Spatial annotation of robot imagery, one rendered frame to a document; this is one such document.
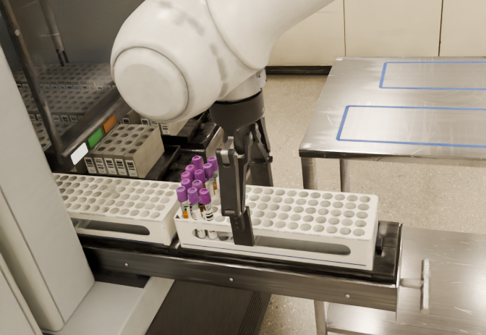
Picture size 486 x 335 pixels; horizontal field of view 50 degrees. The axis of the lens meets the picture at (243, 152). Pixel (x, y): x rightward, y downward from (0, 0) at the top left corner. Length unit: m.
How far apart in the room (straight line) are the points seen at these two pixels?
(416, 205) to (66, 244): 1.59
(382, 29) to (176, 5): 2.65
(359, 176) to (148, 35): 1.96
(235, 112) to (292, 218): 0.20
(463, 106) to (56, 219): 0.80
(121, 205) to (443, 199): 1.57
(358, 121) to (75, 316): 0.64
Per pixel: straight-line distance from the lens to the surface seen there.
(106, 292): 0.93
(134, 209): 0.86
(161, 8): 0.46
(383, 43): 3.09
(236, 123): 0.68
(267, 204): 0.80
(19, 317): 0.81
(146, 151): 1.01
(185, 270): 0.85
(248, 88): 0.65
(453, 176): 2.37
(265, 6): 0.45
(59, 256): 0.85
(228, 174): 0.68
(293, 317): 1.77
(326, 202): 0.80
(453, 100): 1.18
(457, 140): 1.04
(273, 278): 0.79
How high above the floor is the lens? 1.36
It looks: 32 degrees down
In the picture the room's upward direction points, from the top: 9 degrees counter-clockwise
